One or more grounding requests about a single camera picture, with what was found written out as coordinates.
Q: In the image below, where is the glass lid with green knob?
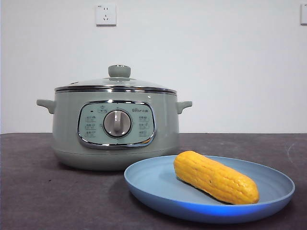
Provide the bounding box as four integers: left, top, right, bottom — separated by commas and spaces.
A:
54, 64, 177, 93

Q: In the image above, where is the yellow corn cob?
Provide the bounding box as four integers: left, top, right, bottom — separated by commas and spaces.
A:
173, 150, 260, 205

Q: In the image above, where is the blue round plate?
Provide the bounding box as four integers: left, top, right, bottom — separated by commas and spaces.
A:
123, 154, 295, 225

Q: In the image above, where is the pale green electric steamer pot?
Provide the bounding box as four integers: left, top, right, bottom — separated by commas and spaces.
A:
36, 90, 193, 171

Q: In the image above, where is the white wall power socket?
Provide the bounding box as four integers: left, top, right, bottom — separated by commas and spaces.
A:
96, 4, 117, 27

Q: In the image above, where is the white wall switch plate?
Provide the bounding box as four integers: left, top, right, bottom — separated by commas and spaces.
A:
300, 4, 307, 26

